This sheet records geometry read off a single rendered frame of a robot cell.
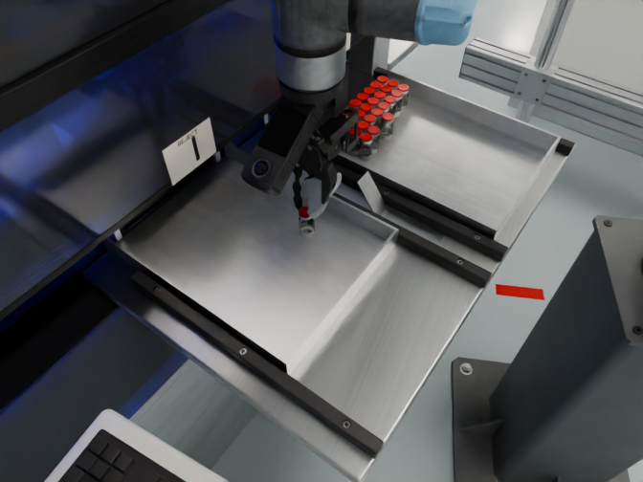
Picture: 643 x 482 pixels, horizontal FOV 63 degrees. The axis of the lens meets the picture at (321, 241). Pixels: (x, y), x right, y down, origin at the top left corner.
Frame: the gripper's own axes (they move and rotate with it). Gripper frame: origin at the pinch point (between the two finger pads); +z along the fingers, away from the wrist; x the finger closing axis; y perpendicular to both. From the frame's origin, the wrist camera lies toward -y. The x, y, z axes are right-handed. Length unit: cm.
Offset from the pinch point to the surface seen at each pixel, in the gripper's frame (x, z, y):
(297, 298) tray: -4.9, 7.5, -8.2
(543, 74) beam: -2, 41, 121
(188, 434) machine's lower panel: 15, 60, -23
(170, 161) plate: 15.0, -7.1, -8.3
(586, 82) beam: -15, 40, 124
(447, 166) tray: -9.3, 7.4, 27.7
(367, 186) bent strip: -3.0, 3.2, 12.1
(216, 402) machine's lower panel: 15, 60, -14
